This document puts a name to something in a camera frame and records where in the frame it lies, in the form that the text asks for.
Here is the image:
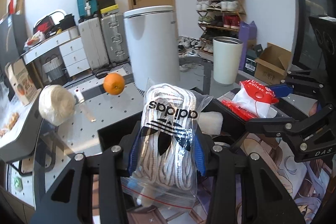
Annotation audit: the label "white desk with drawers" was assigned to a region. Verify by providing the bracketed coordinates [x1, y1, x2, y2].
[22, 26, 91, 77]

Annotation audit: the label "white handled knife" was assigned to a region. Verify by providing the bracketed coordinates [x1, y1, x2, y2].
[75, 89, 96, 122]

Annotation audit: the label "clear bag of oranges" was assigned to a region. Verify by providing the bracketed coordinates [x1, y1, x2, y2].
[0, 81, 21, 138]

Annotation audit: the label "purple paper bag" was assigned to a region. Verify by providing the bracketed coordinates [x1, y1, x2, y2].
[239, 21, 257, 70]

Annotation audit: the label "anime printed table mat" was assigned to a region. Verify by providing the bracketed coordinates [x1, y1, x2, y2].
[126, 87, 334, 224]

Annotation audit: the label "grey side table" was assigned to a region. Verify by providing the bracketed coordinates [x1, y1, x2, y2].
[0, 101, 57, 178]

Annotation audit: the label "cream tumbler cup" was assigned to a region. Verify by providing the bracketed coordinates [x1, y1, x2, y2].
[213, 36, 243, 85]

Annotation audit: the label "black cardboard box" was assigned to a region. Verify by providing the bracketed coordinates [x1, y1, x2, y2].
[98, 84, 246, 168]

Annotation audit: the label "orange printed fruit carton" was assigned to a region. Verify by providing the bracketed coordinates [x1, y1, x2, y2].
[5, 59, 37, 106]

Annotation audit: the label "red white balloon bag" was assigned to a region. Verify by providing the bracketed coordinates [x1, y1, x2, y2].
[221, 80, 278, 121]

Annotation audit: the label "wooden shoe rack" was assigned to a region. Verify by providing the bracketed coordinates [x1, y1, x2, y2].
[190, 0, 246, 55]

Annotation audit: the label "white wicker basket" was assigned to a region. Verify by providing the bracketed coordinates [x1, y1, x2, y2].
[42, 57, 65, 83]

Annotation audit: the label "white cylindrical trash can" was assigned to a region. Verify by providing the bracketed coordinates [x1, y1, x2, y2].
[123, 6, 180, 90]

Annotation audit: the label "beige yarn ball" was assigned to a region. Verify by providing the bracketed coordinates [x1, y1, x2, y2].
[39, 85, 76, 126]

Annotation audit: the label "white foam sponge block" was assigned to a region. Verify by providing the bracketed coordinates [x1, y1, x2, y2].
[198, 111, 223, 136]

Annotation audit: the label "bagged white shoelaces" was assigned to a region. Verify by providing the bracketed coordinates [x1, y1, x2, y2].
[121, 80, 213, 211]

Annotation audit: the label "brown cardboard box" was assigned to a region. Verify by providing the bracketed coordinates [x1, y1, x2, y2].
[255, 43, 291, 85]

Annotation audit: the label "orange fruit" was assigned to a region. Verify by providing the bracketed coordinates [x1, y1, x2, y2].
[103, 73, 125, 96]

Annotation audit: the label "white suitcase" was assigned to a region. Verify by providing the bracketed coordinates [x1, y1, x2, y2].
[78, 18, 109, 70]

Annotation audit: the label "silver suitcase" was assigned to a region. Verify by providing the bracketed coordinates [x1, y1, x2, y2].
[101, 12, 129, 63]

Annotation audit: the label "dark grey refrigerator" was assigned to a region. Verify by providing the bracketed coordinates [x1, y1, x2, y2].
[0, 14, 28, 74]

